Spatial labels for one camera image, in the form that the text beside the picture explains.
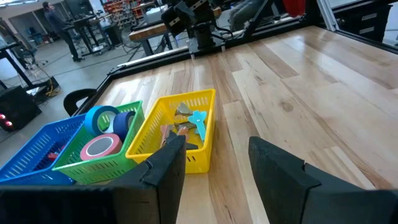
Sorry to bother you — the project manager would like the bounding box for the silver aluminium post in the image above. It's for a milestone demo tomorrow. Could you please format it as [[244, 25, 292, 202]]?
[[316, 0, 340, 32]]

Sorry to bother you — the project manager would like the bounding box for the yellow floor cable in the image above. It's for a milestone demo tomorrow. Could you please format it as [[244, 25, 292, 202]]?
[[45, 77, 63, 97]]

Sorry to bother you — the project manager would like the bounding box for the black metal stand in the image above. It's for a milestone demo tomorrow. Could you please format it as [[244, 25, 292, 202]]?
[[0, 42, 60, 103]]

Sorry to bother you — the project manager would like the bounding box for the pink staple remover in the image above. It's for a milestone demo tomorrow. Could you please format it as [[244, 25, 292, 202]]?
[[159, 124, 190, 149]]

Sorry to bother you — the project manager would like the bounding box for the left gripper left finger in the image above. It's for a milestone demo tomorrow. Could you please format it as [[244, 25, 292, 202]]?
[[113, 135, 187, 224]]

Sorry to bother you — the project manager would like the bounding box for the parts shelf with bins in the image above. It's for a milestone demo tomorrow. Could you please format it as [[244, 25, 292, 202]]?
[[102, 0, 147, 19]]

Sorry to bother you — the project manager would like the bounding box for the teal staple remover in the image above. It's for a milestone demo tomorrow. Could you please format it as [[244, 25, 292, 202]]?
[[187, 110, 208, 143]]

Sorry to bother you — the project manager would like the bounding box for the black clamp handle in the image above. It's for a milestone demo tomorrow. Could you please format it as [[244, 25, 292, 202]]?
[[63, 88, 98, 118]]

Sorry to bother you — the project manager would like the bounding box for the red object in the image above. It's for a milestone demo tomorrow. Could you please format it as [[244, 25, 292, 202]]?
[[282, 0, 307, 18]]

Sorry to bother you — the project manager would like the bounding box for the person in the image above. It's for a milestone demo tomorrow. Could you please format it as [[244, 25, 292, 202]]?
[[42, 1, 83, 63], [228, 0, 265, 32]]

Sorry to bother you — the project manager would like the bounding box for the black box with red lights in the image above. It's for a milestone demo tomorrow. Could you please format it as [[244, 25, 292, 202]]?
[[0, 85, 43, 132]]

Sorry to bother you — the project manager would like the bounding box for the indigo tape roll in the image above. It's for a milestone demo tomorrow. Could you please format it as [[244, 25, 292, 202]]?
[[113, 111, 137, 141]]

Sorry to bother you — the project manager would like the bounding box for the olive staple remover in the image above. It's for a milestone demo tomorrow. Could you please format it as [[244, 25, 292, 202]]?
[[174, 102, 194, 118]]

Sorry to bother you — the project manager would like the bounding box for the green plastic basket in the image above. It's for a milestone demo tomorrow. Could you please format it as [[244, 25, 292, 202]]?
[[52, 100, 146, 185]]

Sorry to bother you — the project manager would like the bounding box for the wooden workbench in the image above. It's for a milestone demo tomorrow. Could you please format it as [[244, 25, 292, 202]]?
[[128, 6, 223, 58]]

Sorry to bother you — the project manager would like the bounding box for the light blue tape roll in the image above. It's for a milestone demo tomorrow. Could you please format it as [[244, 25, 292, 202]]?
[[84, 105, 121, 138]]

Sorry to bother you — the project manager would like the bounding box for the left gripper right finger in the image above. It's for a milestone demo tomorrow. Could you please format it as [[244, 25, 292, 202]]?
[[248, 136, 398, 224]]

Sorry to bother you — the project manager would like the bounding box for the pink tape roll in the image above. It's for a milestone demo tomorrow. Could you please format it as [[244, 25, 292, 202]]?
[[80, 133, 124, 162]]

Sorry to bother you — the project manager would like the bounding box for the yellow plastic basket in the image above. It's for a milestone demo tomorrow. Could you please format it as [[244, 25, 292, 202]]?
[[125, 88, 216, 174]]

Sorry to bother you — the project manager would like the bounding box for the black drawer cabinet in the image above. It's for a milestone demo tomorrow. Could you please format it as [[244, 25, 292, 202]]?
[[335, 2, 393, 44]]

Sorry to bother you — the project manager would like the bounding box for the black standing desk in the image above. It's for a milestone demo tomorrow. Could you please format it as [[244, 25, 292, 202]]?
[[62, 14, 108, 58]]

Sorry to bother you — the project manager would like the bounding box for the blue plastic basket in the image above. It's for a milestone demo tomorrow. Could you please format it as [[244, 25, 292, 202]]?
[[0, 113, 86, 186]]

